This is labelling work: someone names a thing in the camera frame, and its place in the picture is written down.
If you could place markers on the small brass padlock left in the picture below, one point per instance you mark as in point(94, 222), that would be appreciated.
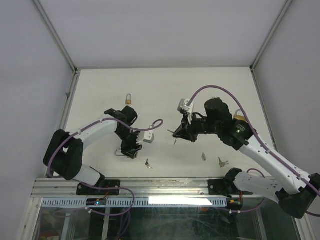
point(128, 100)

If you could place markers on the slotted grey cable duct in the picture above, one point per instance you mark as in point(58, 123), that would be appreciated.
point(140, 202)

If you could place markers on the aluminium front rail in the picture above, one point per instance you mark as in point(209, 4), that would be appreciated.
point(141, 187)

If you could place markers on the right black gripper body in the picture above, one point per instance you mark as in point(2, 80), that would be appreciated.
point(198, 126)

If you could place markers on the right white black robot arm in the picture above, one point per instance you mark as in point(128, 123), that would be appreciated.
point(293, 189)

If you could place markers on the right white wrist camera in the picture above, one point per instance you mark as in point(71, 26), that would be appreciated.
point(186, 107)

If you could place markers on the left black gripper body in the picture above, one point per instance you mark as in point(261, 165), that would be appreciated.
point(129, 139)

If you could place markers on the silver key set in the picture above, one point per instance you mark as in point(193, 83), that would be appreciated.
point(148, 165)
point(175, 138)
point(222, 163)
point(203, 156)

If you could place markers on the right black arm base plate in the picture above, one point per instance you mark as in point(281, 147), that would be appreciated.
point(222, 187)

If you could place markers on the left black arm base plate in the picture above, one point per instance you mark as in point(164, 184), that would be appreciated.
point(97, 187)

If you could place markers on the large brass padlock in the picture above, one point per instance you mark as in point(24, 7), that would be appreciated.
point(118, 153)
point(238, 115)

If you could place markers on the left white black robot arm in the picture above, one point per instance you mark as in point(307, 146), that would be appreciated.
point(64, 154)

